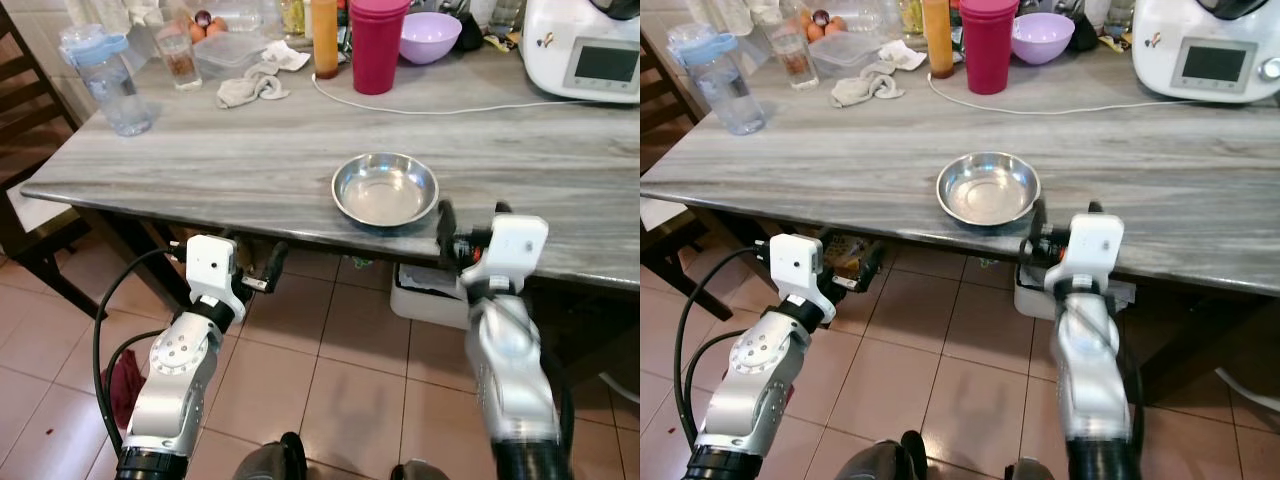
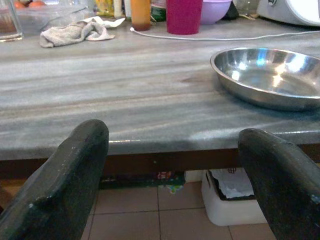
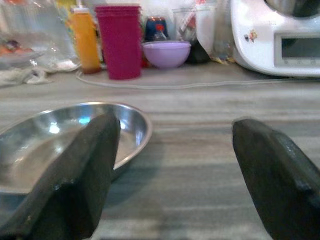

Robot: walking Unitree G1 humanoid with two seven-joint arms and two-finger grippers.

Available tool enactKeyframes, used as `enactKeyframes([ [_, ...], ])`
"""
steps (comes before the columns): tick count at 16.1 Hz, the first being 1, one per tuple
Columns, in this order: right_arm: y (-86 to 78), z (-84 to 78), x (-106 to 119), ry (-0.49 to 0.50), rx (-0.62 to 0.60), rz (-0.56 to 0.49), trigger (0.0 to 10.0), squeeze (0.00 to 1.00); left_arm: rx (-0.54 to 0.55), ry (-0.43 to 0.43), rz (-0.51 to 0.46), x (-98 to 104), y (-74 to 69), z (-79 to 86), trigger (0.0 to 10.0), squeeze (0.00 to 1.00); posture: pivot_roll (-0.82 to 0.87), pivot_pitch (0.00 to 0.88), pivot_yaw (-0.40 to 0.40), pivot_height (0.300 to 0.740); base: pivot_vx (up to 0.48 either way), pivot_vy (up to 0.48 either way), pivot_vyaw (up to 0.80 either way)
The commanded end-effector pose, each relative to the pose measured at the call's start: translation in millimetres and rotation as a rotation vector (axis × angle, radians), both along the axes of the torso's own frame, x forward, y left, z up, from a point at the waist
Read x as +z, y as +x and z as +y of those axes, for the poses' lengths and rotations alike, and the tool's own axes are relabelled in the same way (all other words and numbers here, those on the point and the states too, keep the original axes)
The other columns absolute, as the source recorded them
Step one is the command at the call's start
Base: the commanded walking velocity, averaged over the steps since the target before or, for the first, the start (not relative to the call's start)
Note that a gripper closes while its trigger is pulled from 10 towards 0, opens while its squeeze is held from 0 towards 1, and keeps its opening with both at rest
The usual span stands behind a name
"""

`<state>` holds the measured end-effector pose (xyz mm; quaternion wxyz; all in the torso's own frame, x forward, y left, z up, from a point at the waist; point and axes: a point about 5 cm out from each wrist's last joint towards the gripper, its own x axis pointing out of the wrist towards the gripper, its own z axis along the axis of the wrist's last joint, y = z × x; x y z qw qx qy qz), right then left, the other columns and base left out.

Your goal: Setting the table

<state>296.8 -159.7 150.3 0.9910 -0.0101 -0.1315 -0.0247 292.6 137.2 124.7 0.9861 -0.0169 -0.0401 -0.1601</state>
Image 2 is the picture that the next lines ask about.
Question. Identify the white plastic bin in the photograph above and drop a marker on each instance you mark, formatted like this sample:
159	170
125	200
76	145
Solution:
225	212

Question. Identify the white kitchen appliance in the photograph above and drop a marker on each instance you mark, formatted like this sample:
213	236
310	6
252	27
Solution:
290	11

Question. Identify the orange egg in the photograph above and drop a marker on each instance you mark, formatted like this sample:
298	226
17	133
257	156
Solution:
37	3

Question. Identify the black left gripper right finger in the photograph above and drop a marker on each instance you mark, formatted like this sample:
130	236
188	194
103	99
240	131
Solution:
282	180

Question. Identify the stainless steel plate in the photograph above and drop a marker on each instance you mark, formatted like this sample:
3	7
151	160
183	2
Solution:
268	78

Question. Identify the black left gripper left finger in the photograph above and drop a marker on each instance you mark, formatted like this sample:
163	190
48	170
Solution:
62	185

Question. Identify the crumpled grey cloth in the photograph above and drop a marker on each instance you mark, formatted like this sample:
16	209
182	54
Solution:
72	32

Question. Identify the yellow packet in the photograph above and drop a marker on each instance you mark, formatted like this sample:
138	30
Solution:
105	7

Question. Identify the green bottle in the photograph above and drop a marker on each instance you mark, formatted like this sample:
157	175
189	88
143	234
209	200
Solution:
158	12

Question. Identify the clear glass bowl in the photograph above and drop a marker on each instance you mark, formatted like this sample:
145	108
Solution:
50	16

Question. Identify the magenta plastic cup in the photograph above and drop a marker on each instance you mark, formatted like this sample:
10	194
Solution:
183	16

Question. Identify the orange sauce bottle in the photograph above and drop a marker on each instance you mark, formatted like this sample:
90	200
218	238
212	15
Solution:
140	13

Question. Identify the clear glass container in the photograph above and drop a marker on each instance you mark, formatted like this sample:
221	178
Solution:
8	22

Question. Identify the purple plastic bowl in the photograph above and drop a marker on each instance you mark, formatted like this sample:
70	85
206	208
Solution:
215	11

